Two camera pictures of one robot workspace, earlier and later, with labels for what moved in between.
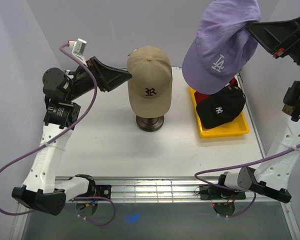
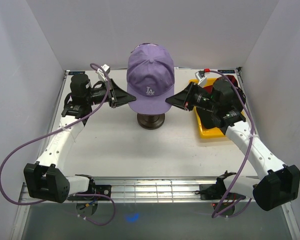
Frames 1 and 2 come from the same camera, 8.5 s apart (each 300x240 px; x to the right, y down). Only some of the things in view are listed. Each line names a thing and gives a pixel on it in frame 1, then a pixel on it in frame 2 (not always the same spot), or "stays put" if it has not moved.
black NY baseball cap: [221, 107] stays put
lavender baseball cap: [223, 46] → [150, 78]
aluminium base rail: [171, 189] stays put
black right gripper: [274, 35] → [185, 99]
